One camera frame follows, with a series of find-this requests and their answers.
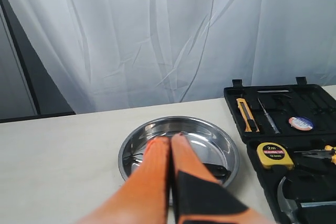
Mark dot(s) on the yellow utility knife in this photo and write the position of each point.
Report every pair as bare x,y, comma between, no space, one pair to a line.
250,123

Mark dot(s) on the yellow handled pliers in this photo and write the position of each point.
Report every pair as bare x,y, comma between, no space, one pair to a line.
316,158

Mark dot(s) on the dark vertical post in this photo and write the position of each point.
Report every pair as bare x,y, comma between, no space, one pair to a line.
46,97

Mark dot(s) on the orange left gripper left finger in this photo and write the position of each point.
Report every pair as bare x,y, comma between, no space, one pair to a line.
144,197

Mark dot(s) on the yellow tape measure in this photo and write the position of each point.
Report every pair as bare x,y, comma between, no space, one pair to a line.
271,154

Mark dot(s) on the electrical tape roll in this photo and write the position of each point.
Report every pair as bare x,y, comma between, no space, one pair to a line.
301,123

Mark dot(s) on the steel claw hammer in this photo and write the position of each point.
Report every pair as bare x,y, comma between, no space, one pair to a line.
290,207

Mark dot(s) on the black plastic tool case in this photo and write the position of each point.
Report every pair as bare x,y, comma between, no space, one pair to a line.
303,184

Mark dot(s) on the round stainless steel dish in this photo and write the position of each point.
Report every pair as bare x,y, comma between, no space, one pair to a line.
192,140

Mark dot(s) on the white backdrop curtain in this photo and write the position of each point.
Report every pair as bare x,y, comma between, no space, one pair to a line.
116,54

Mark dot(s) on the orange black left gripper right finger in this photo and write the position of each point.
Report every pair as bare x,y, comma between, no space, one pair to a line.
198,197

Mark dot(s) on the thin metal file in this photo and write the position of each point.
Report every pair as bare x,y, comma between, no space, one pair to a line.
269,118

